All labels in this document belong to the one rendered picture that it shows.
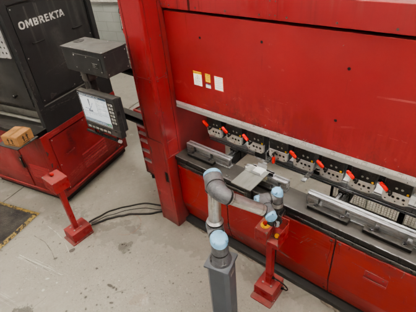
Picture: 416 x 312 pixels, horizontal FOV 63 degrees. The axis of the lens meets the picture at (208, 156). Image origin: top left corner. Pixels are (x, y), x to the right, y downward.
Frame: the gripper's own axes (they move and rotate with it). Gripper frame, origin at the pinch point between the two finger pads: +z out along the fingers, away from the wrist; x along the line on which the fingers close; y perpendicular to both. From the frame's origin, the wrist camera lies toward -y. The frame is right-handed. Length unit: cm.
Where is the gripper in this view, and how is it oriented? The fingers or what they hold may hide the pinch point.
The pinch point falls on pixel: (275, 226)
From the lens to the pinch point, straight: 253.9
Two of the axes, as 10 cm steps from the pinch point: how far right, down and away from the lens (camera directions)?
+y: 6.1, -5.6, 5.6
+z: 1.3, 7.7, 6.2
